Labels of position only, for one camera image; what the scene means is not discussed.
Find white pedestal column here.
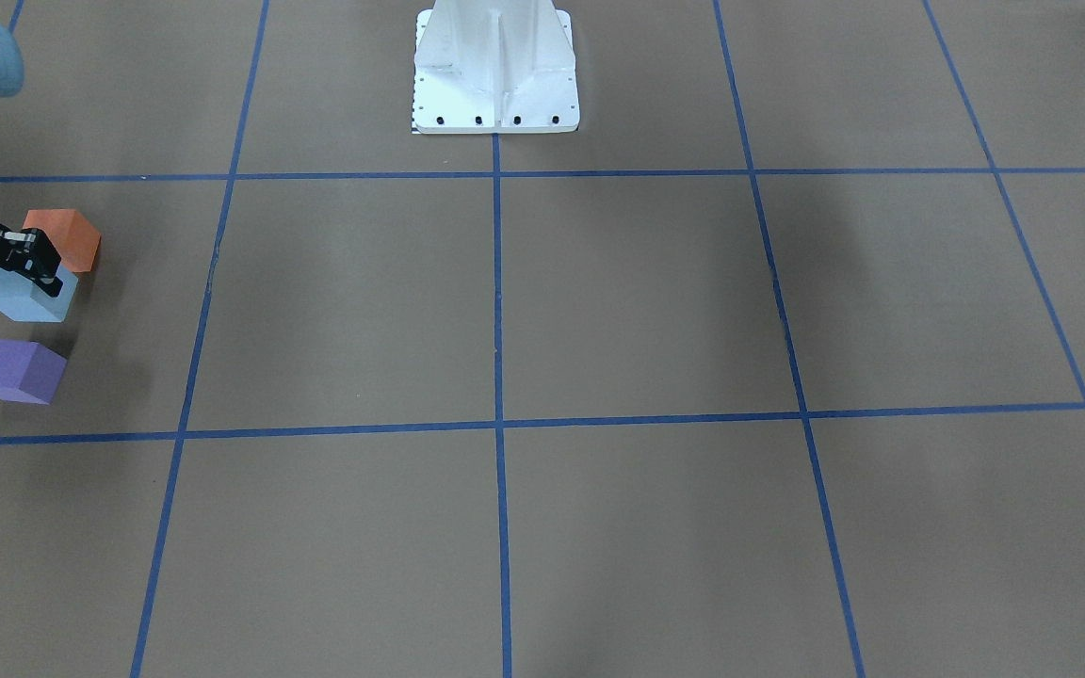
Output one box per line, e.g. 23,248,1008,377
411,1,580,135

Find orange foam block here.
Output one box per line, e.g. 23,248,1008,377
24,209,102,276

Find light blue foam block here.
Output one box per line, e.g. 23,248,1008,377
0,266,79,323

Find purple foam block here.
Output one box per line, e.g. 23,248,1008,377
0,340,68,405

